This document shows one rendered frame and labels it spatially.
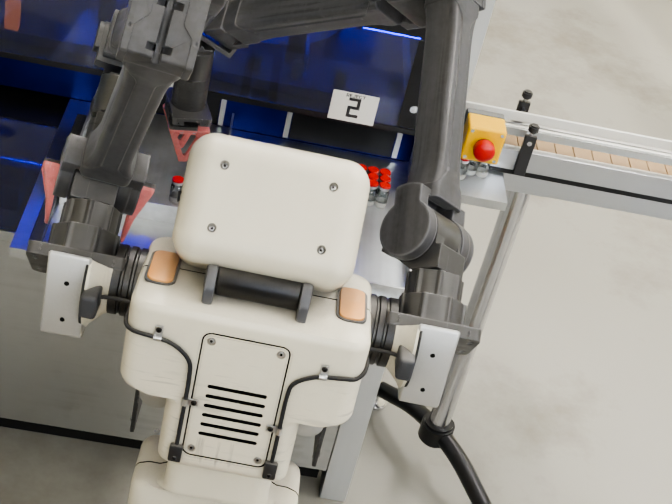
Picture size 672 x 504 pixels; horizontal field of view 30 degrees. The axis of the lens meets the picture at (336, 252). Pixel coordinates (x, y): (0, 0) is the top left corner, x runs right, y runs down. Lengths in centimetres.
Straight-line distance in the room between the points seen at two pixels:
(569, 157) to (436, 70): 88
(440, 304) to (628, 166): 111
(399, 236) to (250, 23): 54
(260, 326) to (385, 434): 174
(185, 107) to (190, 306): 71
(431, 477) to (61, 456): 87
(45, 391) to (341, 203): 149
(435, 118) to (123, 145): 43
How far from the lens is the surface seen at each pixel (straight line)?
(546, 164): 250
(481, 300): 273
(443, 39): 169
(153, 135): 236
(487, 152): 230
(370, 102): 228
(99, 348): 269
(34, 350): 272
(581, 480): 321
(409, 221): 156
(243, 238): 139
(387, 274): 213
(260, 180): 140
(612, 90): 503
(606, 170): 253
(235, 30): 199
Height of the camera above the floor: 213
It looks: 36 degrees down
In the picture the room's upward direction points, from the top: 14 degrees clockwise
